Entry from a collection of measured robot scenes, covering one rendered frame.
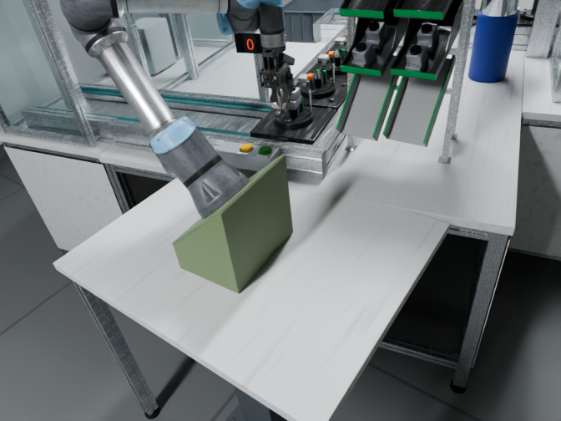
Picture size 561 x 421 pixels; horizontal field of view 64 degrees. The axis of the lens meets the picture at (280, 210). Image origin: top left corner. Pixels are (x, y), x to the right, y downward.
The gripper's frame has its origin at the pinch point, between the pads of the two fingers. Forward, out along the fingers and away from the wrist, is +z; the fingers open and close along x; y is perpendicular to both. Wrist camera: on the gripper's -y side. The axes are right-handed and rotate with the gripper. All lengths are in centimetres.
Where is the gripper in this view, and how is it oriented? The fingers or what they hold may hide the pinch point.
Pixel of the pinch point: (282, 103)
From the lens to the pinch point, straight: 153.5
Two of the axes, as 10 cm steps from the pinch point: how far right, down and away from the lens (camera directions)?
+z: 0.9, 7.9, 6.1
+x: 9.1, 1.8, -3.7
